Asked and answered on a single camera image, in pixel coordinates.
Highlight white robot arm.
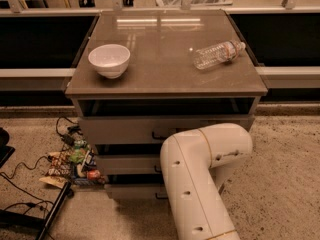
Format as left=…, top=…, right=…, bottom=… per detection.
left=160, top=123, right=253, bottom=240

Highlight grey drawer cabinet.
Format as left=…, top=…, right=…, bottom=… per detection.
left=66, top=10, right=267, bottom=184

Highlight pile of snack packages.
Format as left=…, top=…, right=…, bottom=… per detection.
left=40, top=140, right=106, bottom=188

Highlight black power adapter cable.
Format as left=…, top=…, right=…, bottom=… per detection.
left=55, top=116, right=83, bottom=148

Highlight clear plastic water bottle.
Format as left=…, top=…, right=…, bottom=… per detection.
left=193, top=40, right=246, bottom=70

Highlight grey drawer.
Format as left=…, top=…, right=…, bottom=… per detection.
left=95, top=155, right=161, bottom=175
left=79, top=115, right=254, bottom=145
left=105, top=184, right=168, bottom=199

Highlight black stand base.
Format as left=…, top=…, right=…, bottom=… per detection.
left=0, top=181, right=74, bottom=240

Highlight white ceramic bowl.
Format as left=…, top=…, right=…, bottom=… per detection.
left=88, top=44, right=131, bottom=79

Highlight black floor cables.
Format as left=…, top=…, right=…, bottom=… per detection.
left=0, top=155, right=55, bottom=218

